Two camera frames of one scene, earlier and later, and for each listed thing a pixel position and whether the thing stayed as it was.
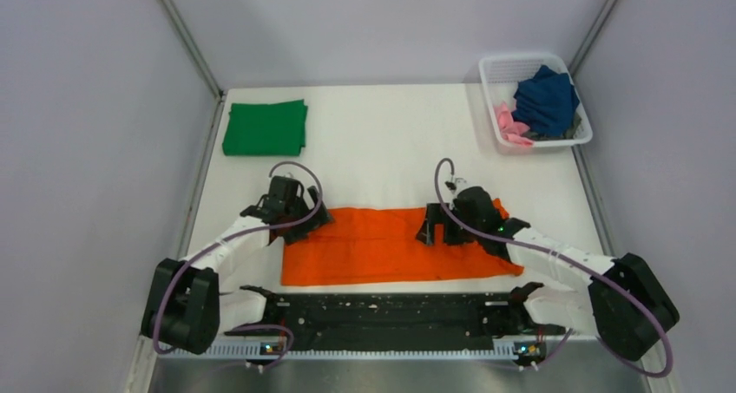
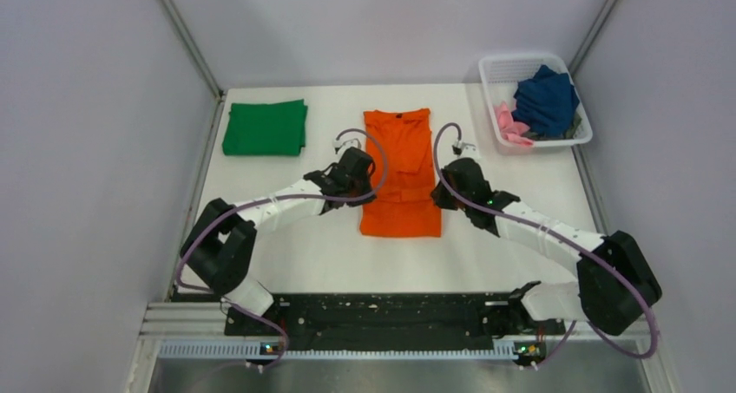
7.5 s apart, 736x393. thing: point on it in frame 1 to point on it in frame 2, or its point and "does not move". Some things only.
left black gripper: (299, 233) to (368, 187)
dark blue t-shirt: (545, 103) does not move
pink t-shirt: (509, 129) does not move
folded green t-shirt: (273, 129) does not move
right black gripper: (436, 215) to (439, 195)
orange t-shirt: (379, 245) to (401, 146)
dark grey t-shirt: (568, 134) does not move
